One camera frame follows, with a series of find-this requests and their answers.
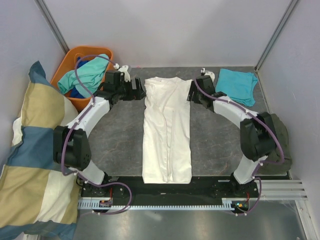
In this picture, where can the mint green t shirt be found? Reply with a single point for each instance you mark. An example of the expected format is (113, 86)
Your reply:
(90, 75)

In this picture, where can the folded turquoise t shirt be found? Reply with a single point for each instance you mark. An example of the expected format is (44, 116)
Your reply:
(239, 86)

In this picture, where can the white t shirt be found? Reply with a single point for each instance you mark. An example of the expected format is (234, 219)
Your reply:
(166, 152)

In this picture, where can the white slotted cable duct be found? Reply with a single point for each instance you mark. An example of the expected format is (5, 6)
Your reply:
(103, 205)

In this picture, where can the aluminium corner post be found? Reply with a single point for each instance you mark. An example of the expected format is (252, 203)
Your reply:
(47, 15)
(276, 33)

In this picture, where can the left aluminium corner post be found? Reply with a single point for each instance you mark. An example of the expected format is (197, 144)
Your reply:
(47, 15)

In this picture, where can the olive green t shirt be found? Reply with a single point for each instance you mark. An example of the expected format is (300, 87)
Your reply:
(283, 138)

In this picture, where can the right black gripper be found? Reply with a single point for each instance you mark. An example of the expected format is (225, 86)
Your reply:
(193, 88)

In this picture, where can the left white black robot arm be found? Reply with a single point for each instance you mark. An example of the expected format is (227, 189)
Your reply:
(71, 148)

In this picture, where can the blue beige checkered pillow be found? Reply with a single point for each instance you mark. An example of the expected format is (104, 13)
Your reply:
(35, 197)

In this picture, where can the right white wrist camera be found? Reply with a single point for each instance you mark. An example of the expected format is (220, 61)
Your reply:
(205, 72)

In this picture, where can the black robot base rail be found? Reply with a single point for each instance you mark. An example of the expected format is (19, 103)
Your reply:
(201, 190)

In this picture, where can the right aluminium corner post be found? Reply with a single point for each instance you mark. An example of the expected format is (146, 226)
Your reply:
(276, 33)

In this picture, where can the dark blue t shirt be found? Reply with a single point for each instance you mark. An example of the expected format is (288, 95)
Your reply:
(80, 63)

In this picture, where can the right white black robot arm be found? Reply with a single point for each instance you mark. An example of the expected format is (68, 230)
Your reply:
(258, 139)

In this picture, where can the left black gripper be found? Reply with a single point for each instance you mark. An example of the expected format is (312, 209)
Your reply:
(137, 94)

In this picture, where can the orange plastic basket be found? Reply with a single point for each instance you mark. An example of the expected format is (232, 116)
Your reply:
(68, 64)

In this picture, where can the aluminium extrusion rails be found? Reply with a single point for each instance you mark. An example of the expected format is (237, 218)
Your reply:
(283, 190)

